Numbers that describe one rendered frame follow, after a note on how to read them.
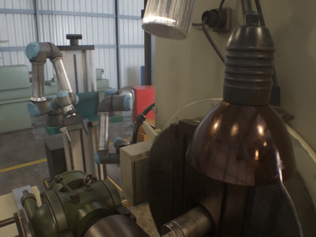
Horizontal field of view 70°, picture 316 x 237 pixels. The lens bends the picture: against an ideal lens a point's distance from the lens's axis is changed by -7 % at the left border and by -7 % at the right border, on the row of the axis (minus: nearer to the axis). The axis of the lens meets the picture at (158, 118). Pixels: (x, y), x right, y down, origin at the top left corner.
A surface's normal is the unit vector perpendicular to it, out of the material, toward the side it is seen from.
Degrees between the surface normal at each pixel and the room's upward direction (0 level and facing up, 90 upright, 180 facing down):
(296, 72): 90
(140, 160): 90
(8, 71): 90
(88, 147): 90
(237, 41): 66
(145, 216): 0
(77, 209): 47
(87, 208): 14
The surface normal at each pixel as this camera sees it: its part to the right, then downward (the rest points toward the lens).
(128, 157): -0.79, 0.17
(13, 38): 0.62, 0.22
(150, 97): 0.33, 0.26
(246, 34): -0.51, -0.18
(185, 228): 0.34, -0.67
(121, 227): 0.13, -0.98
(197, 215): 0.12, -0.90
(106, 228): -0.18, -0.90
